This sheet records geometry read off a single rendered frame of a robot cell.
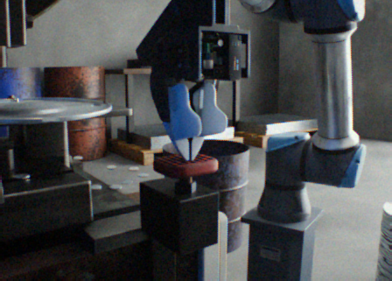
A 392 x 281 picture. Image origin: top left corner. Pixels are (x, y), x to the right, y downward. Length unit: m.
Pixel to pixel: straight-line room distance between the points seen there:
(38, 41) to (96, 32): 0.65
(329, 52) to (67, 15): 3.61
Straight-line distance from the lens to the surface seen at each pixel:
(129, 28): 4.53
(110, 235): 0.52
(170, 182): 0.52
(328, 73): 0.90
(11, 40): 0.67
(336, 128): 0.95
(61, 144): 0.70
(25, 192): 0.51
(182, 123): 0.43
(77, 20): 4.29
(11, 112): 0.67
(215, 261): 0.64
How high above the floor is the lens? 0.85
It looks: 9 degrees down
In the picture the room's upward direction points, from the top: straight up
